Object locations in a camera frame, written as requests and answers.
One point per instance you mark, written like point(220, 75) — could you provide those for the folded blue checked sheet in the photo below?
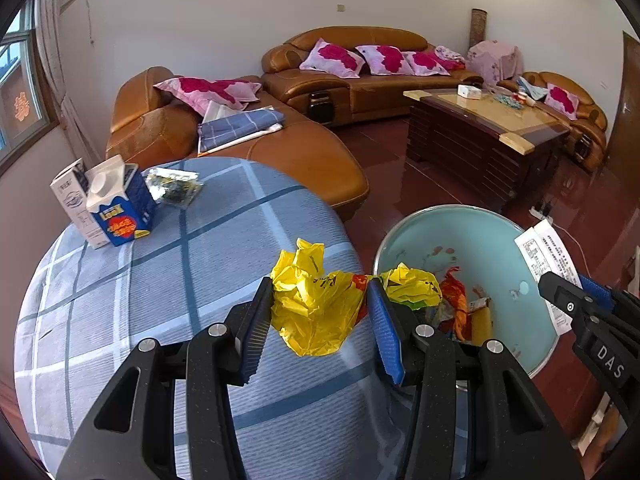
point(240, 127)

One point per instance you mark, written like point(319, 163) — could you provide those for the light blue cartoon bucket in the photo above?
point(450, 230)

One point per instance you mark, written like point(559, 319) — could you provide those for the long brown leather sofa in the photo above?
point(380, 95)

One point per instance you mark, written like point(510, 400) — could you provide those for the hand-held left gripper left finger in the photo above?
point(255, 340)

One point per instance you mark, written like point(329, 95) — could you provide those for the pink crumpled blanket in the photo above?
point(449, 56)

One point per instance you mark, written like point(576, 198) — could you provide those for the rolled brown mat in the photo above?
point(478, 25)

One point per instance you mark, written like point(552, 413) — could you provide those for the red window decoration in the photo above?
point(20, 106)

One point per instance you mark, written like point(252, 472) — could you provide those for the white tissue box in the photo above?
point(469, 91)

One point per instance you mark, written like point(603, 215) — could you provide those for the pink cloth cover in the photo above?
point(494, 60)

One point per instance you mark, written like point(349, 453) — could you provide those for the white power strip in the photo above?
point(542, 212)

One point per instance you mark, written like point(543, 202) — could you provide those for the silver foil snack packet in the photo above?
point(175, 190)

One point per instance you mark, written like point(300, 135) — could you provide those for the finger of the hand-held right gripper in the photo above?
point(597, 287)
point(565, 295)

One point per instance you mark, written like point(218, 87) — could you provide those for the brown wooden door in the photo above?
point(627, 110)

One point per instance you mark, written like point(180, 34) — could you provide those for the light blue cloth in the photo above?
point(534, 89)

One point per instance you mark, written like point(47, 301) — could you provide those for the brown leather chaise sofa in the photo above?
point(300, 160)

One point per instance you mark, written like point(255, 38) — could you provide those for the brown leather armchair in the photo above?
point(590, 125)

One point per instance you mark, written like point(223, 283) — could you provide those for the yellow wrapper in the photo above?
point(415, 285)

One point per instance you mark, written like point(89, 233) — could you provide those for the yellow orange plastic bag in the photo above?
point(315, 310)

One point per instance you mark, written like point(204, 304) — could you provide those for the white carton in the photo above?
point(70, 200)

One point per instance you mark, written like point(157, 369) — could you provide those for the blue milk carton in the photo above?
point(125, 220)

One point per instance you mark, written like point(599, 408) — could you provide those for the dark wooden coffee table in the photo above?
point(475, 160)

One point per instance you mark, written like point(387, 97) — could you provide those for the white folded cloth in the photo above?
point(216, 111)

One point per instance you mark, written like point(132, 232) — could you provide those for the pink floral pillow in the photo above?
point(382, 59)
point(561, 101)
point(426, 63)
point(205, 91)
point(332, 57)

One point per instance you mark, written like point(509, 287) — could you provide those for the pile of small blue packets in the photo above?
point(506, 101)

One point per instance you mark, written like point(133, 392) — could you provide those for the window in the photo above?
point(22, 85)

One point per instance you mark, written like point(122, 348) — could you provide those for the red plastic bag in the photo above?
point(456, 300)

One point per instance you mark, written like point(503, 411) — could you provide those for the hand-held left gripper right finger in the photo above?
point(387, 335)

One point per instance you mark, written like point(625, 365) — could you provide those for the white printed packet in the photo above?
point(547, 255)

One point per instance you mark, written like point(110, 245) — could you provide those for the pale pink curtain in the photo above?
point(60, 70)

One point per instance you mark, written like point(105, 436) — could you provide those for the yellow sponge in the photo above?
point(481, 327)

